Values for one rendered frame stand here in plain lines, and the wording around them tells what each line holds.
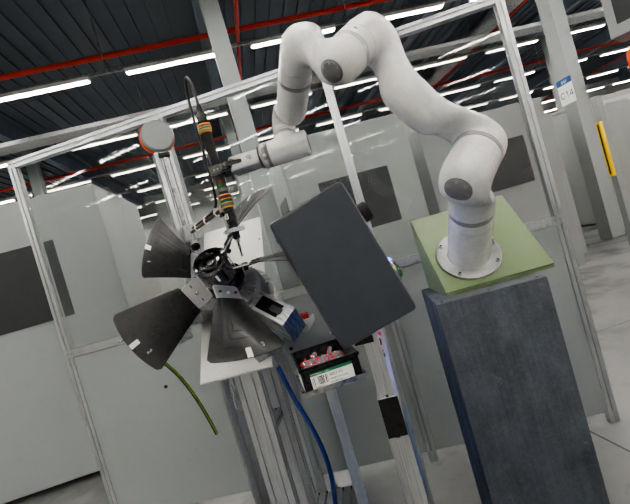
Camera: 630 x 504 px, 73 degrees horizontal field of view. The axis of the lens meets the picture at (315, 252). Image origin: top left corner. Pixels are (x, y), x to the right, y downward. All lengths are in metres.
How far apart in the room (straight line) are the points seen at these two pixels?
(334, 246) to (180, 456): 2.13
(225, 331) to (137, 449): 1.48
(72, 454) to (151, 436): 1.23
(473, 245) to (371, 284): 0.74
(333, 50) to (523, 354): 0.92
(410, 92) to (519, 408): 0.88
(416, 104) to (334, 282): 0.60
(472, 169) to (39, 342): 3.17
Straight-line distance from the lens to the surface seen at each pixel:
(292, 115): 1.26
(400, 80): 1.05
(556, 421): 1.40
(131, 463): 2.70
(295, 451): 1.94
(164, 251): 1.61
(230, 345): 1.24
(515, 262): 1.38
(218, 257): 1.40
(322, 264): 0.54
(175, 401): 2.45
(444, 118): 1.07
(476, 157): 1.04
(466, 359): 1.28
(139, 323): 1.46
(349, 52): 1.00
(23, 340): 3.65
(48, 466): 3.82
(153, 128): 2.21
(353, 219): 0.54
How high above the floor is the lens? 1.19
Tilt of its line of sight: 1 degrees down
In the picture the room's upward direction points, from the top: 16 degrees counter-clockwise
